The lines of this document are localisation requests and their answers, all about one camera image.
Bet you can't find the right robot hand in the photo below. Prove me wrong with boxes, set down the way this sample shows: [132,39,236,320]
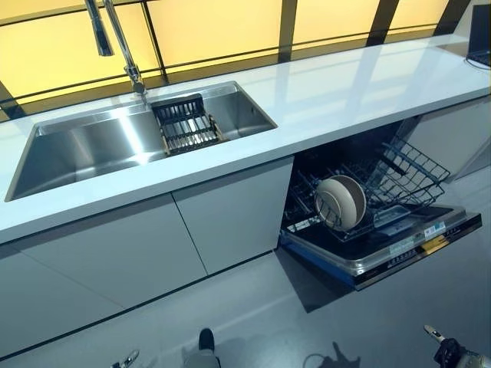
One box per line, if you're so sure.
[423,324,473,368]

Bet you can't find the black dish drying rack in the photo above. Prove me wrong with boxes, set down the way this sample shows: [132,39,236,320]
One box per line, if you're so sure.
[152,93,229,156]

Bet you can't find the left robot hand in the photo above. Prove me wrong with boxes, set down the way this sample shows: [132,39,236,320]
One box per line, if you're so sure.
[110,350,140,368]

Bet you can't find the dark laptop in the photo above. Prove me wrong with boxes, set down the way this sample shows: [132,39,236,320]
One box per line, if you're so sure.
[465,4,491,67]

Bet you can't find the chrome pull-down kitchen faucet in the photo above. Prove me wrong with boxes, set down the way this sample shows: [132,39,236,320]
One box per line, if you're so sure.
[84,0,149,107]

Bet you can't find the stainless steel double sink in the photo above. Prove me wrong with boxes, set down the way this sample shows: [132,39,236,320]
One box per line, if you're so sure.
[4,80,279,203]

